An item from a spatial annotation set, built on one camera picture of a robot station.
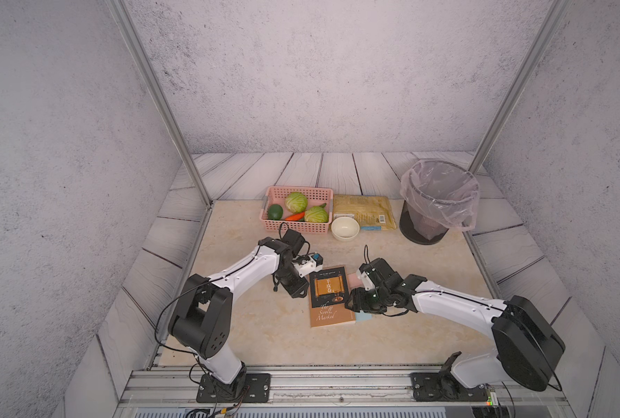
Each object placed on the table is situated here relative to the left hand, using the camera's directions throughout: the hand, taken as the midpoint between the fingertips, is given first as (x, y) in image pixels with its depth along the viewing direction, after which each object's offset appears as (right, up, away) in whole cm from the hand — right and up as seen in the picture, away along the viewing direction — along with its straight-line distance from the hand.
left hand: (304, 290), depth 86 cm
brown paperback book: (+8, -1, +5) cm, 10 cm away
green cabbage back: (-5, +31, +25) cm, 40 cm away
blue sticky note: (+18, -7, -3) cm, 20 cm away
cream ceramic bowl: (+16, +20, +22) cm, 33 cm away
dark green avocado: (-14, +26, +26) cm, 40 cm away
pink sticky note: (+17, +1, +7) cm, 18 cm away
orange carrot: (-5, +24, +26) cm, 36 cm away
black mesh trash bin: (+42, +19, +21) cm, 50 cm away
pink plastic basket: (-14, +34, +33) cm, 50 cm away
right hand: (+15, -4, -3) cm, 16 cm away
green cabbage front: (+4, +25, +20) cm, 32 cm away
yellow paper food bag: (+28, +26, +29) cm, 48 cm away
